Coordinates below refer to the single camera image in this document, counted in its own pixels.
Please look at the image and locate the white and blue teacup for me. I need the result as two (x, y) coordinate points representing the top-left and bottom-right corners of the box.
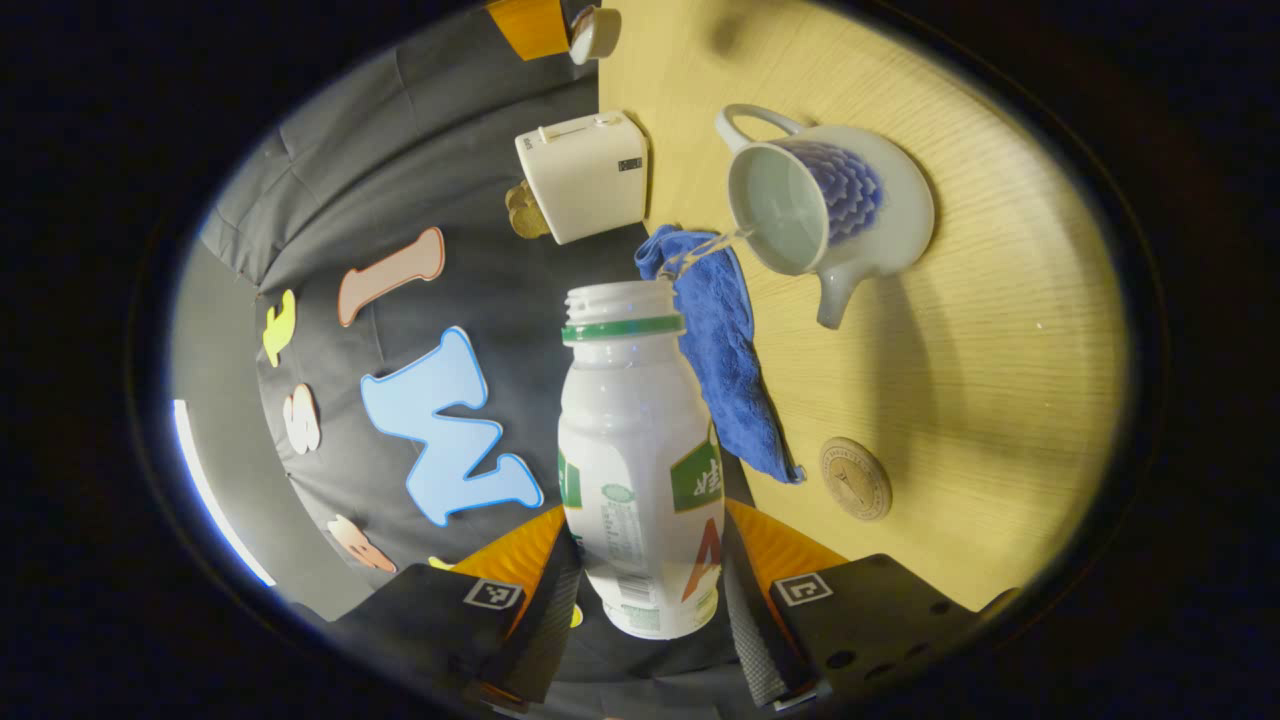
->
(715, 103), (936, 331)

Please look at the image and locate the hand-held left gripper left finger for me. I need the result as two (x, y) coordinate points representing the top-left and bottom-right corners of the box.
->
(325, 505), (583, 706)

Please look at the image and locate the blue towel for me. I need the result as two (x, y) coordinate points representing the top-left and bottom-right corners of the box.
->
(635, 225), (807, 485)

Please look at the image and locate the white teacup lid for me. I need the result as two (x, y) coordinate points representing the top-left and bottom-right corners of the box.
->
(568, 5), (622, 66)

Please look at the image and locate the white toaster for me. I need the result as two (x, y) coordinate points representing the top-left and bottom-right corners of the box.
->
(514, 110), (649, 246)

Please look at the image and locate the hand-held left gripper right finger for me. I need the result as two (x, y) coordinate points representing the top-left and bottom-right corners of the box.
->
(722, 498), (1001, 709)

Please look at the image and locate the round wooden coaster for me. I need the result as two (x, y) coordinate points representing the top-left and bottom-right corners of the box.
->
(820, 437), (893, 522)

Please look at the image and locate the white plastic water bottle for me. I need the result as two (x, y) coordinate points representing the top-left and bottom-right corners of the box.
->
(557, 279), (725, 641)

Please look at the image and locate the black backdrop cloth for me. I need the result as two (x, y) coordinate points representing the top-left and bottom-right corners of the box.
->
(170, 10), (761, 701)

